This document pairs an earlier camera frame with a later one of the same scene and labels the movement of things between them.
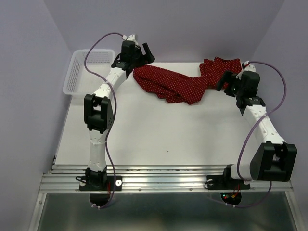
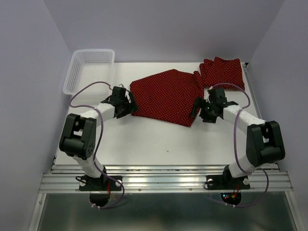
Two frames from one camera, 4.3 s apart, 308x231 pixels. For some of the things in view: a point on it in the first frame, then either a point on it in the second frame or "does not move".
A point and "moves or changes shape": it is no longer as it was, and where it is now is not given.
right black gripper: [226, 77] to [199, 102]
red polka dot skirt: [170, 85] moves or changes shape
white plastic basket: [80, 82] does not move
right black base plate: [225, 182] does not move
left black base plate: [99, 183] does not move
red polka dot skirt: [211, 71] does not move
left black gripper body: [137, 59] to [127, 108]
